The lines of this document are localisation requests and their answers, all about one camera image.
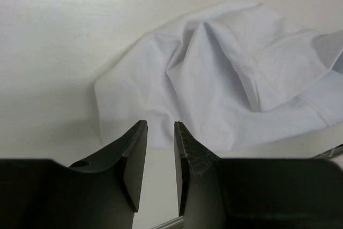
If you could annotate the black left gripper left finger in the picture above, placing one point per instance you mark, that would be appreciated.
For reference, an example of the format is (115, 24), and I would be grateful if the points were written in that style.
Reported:
(100, 191)

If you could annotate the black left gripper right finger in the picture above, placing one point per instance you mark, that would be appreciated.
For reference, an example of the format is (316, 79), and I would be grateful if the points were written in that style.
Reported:
(216, 192)

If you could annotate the white skirt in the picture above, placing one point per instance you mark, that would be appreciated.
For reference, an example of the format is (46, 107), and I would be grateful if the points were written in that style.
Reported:
(237, 75)

